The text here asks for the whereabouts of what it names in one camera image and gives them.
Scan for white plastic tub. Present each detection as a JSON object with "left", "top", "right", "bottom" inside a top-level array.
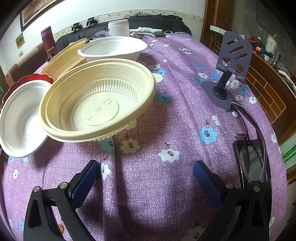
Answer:
[{"left": 108, "top": 19, "right": 130, "bottom": 37}]

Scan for framed wall painting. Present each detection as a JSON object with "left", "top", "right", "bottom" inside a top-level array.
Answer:
[{"left": 20, "top": 0, "right": 63, "bottom": 31}]

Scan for white foam deep bowl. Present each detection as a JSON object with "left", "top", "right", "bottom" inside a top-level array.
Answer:
[{"left": 77, "top": 36, "right": 148, "bottom": 62}]

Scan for grey phone stand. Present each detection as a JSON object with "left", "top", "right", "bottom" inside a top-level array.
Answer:
[{"left": 201, "top": 31, "right": 253, "bottom": 110}]

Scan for purple floral tablecloth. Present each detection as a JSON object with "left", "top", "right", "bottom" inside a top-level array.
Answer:
[{"left": 0, "top": 32, "right": 289, "bottom": 241}]

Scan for black leather sofa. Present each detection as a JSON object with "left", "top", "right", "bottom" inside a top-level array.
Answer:
[{"left": 56, "top": 15, "right": 192, "bottom": 51}]

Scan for red gold-rimmed flower plate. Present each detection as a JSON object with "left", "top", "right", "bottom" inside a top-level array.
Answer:
[{"left": 1, "top": 73, "right": 55, "bottom": 110}]

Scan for purple thermos bottle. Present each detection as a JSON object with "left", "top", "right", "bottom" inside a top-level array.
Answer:
[{"left": 41, "top": 26, "right": 57, "bottom": 57}]

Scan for wooden side cabinet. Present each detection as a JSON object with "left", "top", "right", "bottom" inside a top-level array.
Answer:
[{"left": 201, "top": 1, "right": 295, "bottom": 145}]

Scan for white cloth gloves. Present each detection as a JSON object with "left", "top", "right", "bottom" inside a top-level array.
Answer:
[{"left": 129, "top": 27, "right": 164, "bottom": 39}]

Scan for white foam plate bowl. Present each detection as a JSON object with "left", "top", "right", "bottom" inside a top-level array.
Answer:
[{"left": 1, "top": 80, "right": 51, "bottom": 158}]

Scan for beige ribbed plastic bowl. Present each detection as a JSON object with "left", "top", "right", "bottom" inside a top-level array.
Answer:
[{"left": 39, "top": 58, "right": 162, "bottom": 143}]

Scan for brown armchair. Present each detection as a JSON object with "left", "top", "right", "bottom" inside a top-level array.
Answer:
[{"left": 5, "top": 43, "right": 47, "bottom": 87}]

